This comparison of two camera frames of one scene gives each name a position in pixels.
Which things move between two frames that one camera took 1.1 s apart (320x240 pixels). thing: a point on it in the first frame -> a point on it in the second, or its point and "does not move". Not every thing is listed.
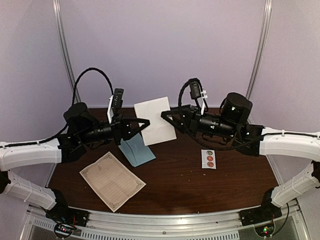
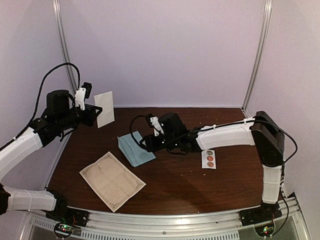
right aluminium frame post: (268, 8) does not move
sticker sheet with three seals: (208, 159) does not move
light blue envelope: (135, 149) does not move
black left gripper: (121, 129) -> (90, 117)
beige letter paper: (113, 181) does not move
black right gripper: (194, 112) -> (152, 146)
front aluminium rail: (220, 225) does not move
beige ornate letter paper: (159, 129) -> (105, 101)
